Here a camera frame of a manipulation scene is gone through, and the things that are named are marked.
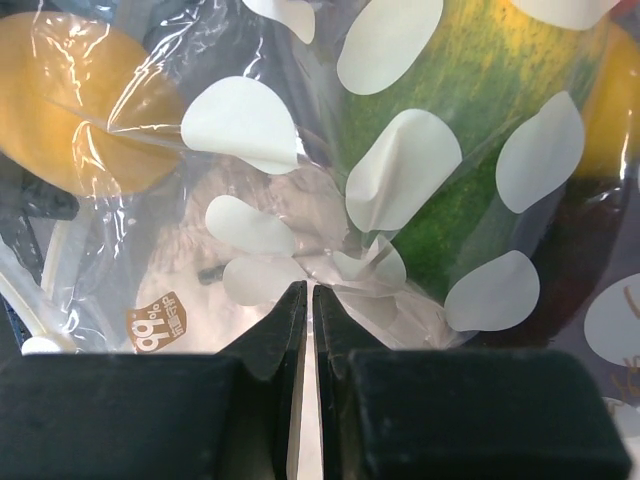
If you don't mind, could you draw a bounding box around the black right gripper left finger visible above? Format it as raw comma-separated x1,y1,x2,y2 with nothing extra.
1,282,306,479

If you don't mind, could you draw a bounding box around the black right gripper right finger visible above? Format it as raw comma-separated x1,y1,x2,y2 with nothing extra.
313,286,631,479

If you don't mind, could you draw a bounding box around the dark purple fake plum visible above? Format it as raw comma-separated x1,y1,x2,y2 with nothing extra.
519,174,640,351

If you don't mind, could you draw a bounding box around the clear polka dot zip bag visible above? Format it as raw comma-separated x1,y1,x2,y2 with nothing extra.
0,0,640,416

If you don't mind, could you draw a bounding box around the green fake fruit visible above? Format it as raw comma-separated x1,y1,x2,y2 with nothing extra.
334,1,613,300

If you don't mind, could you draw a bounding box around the orange fake fruit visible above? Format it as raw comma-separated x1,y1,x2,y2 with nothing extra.
573,21,639,178

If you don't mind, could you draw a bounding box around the yellow fake lemon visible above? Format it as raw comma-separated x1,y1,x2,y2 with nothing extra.
1,11,186,196

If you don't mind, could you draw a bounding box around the beige folded fabric garment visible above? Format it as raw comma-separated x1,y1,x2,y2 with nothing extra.
136,159,455,353

